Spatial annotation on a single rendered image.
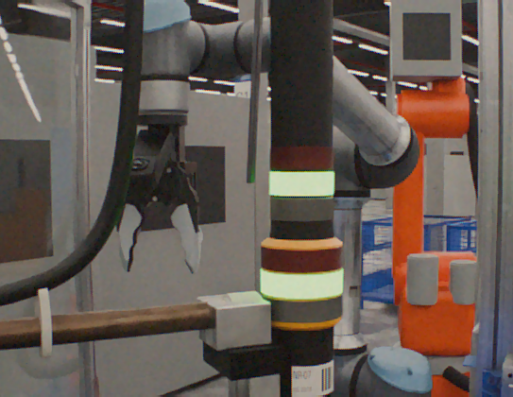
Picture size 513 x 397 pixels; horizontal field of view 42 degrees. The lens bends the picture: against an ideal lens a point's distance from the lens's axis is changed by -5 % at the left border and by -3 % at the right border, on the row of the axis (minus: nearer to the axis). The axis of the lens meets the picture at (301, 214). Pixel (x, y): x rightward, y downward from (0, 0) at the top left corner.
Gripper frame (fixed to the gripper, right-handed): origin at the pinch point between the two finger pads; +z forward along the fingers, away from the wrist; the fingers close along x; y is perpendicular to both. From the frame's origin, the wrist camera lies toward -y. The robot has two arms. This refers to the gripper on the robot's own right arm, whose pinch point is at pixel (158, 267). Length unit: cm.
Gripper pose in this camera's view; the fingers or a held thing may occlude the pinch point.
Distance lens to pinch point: 92.5
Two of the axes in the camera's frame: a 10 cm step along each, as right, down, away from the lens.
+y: 1.2, -0.8, 9.9
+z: 0.0, 10.0, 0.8
